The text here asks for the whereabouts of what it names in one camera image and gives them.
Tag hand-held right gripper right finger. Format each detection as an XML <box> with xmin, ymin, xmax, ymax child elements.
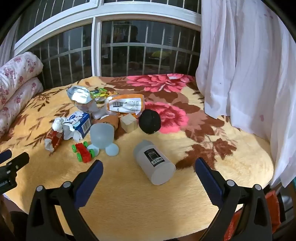
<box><xmin>195</xmin><ymin>158</ymin><xmax>273</xmax><ymax>241</ymax></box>

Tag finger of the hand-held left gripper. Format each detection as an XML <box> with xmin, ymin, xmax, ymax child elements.
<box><xmin>0</xmin><ymin>149</ymin><xmax>12</xmax><ymax>164</ymax></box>
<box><xmin>0</xmin><ymin>152</ymin><xmax>30</xmax><ymax>177</ymax></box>

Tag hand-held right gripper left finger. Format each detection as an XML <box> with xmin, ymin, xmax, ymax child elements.
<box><xmin>26</xmin><ymin>159</ymin><xmax>104</xmax><ymax>241</ymax></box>

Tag frosted grey cup black label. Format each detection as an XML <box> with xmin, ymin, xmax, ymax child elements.
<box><xmin>133</xmin><ymin>140</ymin><xmax>176</xmax><ymax>185</ymax></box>

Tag red green toy car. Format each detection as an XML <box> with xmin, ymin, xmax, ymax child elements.
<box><xmin>72</xmin><ymin>141</ymin><xmax>96</xmax><ymax>163</ymax></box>

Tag red wrapper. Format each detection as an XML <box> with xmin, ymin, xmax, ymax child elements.
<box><xmin>45</xmin><ymin>130</ymin><xmax>64</xmax><ymax>152</ymax></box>

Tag floral printed blanket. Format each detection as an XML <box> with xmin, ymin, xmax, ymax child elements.
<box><xmin>0</xmin><ymin>74</ymin><xmax>275</xmax><ymax>237</ymax></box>

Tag pale blue footed cup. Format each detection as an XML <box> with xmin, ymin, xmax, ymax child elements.
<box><xmin>90</xmin><ymin>123</ymin><xmax>120</xmax><ymax>156</ymax></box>

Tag crumpled white paper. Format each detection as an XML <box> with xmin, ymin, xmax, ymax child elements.
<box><xmin>52</xmin><ymin>117</ymin><xmax>67</xmax><ymax>133</ymax></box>

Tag blue white carton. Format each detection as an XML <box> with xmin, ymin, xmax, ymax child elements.
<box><xmin>62</xmin><ymin>111</ymin><xmax>91</xmax><ymax>142</ymax></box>

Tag brown plush toy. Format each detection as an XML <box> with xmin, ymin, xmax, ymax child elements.
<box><xmin>92</xmin><ymin>115</ymin><xmax>121</xmax><ymax>131</ymax></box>

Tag folded floral quilt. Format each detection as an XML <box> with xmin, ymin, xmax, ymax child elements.
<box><xmin>0</xmin><ymin>51</ymin><xmax>44</xmax><ymax>138</ymax></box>

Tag wooden block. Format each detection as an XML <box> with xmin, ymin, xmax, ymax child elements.
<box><xmin>120</xmin><ymin>113</ymin><xmax>138</xmax><ymax>133</ymax></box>

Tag orange red bag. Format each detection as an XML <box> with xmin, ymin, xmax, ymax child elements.
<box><xmin>225</xmin><ymin>190</ymin><xmax>281</xmax><ymax>241</ymax></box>

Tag black ball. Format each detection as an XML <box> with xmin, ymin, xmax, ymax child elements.
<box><xmin>138</xmin><ymin>109</ymin><xmax>162</xmax><ymax>134</ymax></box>

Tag orange package white label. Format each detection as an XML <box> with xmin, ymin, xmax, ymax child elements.
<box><xmin>105</xmin><ymin>94</ymin><xmax>146</xmax><ymax>115</ymax></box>

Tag silver foil bag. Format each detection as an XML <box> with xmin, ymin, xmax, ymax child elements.
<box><xmin>67</xmin><ymin>85</ymin><xmax>109</xmax><ymax>118</ymax></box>

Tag green yellow wrapper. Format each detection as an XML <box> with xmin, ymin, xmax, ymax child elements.
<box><xmin>90</xmin><ymin>88</ymin><xmax>112</xmax><ymax>103</ymax></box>

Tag pale sheer curtain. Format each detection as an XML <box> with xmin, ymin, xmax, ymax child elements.
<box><xmin>0</xmin><ymin>21</ymin><xmax>23</xmax><ymax>67</ymax></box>

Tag white curtain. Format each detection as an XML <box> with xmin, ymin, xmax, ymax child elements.
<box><xmin>195</xmin><ymin>0</ymin><xmax>296</xmax><ymax>188</ymax></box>

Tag white framed window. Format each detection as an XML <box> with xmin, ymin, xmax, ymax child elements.
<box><xmin>14</xmin><ymin>0</ymin><xmax>202</xmax><ymax>78</ymax></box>

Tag metal window guard bars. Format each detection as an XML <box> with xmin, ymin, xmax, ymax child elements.
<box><xmin>17</xmin><ymin>0</ymin><xmax>201</xmax><ymax>81</ymax></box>

